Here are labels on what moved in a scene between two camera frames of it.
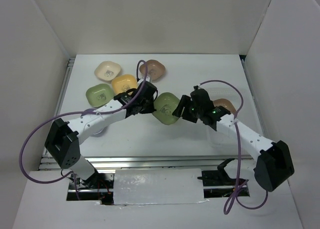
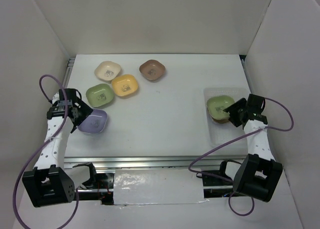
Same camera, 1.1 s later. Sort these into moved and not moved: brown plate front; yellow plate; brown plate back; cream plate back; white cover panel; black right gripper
Moved: black right gripper; brown plate front
Not moved: brown plate back; cream plate back; yellow plate; white cover panel
